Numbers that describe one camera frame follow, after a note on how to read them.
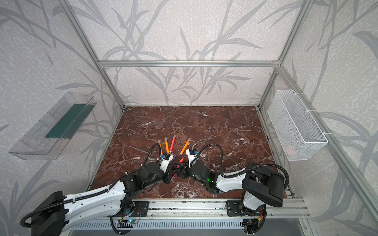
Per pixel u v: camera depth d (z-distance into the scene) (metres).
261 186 0.43
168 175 0.69
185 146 0.96
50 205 0.43
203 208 0.75
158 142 0.99
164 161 0.69
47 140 0.64
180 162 0.80
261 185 0.44
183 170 0.69
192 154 0.72
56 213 0.41
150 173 0.60
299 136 0.60
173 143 0.98
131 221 0.71
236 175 0.51
